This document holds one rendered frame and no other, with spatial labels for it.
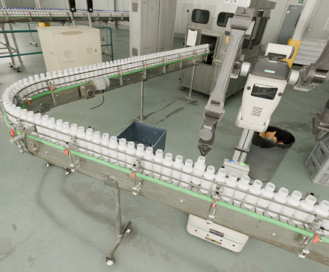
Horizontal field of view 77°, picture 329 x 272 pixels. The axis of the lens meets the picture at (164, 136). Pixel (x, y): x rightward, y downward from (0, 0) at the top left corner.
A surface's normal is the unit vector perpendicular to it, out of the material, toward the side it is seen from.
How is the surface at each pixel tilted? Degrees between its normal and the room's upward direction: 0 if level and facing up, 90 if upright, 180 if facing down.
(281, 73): 90
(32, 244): 0
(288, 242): 90
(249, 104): 90
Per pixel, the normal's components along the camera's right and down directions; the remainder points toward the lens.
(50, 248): 0.08, -0.83
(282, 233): -0.36, 0.49
